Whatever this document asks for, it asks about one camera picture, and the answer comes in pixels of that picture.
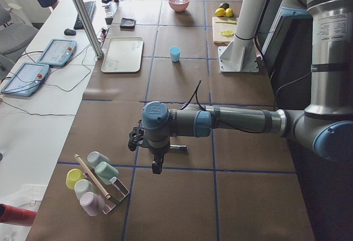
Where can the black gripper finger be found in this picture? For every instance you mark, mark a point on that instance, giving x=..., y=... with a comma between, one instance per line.
x=157, y=167

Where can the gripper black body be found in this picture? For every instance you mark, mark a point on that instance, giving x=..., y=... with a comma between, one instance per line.
x=158, y=152

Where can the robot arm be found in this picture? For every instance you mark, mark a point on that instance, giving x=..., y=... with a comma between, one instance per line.
x=324, y=126

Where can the mint green cup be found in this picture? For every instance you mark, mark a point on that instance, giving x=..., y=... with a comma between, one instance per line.
x=105, y=172

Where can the grey cup on rack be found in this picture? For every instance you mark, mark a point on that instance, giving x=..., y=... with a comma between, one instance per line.
x=95, y=157

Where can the light blue cup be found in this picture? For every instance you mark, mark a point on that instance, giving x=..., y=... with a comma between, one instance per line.
x=175, y=53

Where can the lilac cup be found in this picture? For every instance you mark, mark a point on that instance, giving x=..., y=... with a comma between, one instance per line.
x=92, y=203

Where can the white cup on rack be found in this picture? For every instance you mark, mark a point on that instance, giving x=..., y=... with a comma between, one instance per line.
x=82, y=186

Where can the yellow cup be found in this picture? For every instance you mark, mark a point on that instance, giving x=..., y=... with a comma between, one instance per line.
x=73, y=176

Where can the steel muddler black tip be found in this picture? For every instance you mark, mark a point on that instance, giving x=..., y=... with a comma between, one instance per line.
x=178, y=147

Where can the pink bowl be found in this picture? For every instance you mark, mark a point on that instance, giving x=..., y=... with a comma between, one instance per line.
x=179, y=5

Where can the folded grey cloth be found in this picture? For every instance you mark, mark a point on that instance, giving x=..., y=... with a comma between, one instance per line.
x=127, y=23

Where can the yellow lemon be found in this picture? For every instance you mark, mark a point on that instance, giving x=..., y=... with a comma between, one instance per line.
x=220, y=12
x=228, y=13

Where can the green avocado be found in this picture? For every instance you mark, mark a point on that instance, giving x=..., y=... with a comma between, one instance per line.
x=224, y=5

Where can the wooden cutting board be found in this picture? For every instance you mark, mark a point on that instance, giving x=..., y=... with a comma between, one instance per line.
x=218, y=27

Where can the yellow plastic knife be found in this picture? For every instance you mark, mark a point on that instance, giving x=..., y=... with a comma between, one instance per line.
x=226, y=22

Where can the lemon slices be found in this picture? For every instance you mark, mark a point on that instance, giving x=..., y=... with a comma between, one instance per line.
x=227, y=33

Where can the cream bear tray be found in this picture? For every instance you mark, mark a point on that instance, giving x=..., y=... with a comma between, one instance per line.
x=123, y=55

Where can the black computer mouse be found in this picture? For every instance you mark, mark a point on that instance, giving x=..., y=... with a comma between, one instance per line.
x=69, y=32

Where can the blue teach pendant far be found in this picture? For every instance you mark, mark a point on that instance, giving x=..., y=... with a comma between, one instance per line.
x=58, y=52

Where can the blue teach pendant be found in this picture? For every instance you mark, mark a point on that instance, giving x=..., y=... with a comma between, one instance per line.
x=26, y=80
x=58, y=52

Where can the blue teach pendant near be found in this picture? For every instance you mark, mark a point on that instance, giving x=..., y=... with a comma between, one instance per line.
x=26, y=80

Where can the red bottle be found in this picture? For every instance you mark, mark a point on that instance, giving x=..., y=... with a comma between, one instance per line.
x=17, y=216

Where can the grey office chair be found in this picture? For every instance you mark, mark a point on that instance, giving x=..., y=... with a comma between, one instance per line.
x=15, y=38

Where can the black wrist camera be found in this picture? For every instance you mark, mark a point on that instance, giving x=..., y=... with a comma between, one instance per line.
x=135, y=138

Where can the white wire cup rack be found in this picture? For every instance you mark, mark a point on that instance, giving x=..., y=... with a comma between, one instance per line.
x=113, y=194

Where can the aluminium frame post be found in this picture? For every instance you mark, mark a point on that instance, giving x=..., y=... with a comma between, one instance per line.
x=89, y=30

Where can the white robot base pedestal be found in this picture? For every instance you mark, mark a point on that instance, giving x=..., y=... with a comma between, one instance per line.
x=239, y=55

